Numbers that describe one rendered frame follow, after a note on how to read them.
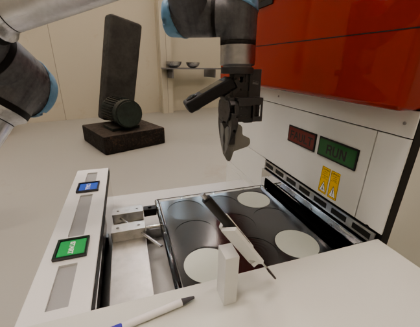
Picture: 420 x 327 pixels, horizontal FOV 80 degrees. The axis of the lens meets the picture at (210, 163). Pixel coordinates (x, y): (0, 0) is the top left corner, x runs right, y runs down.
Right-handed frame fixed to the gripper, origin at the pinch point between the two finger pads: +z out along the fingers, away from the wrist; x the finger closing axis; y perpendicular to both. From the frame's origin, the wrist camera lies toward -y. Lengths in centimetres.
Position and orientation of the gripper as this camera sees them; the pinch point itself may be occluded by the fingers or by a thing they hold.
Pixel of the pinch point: (225, 156)
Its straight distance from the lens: 60.9
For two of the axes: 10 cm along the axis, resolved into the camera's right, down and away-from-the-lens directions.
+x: -2.9, -3.2, 9.0
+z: -0.1, 9.4, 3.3
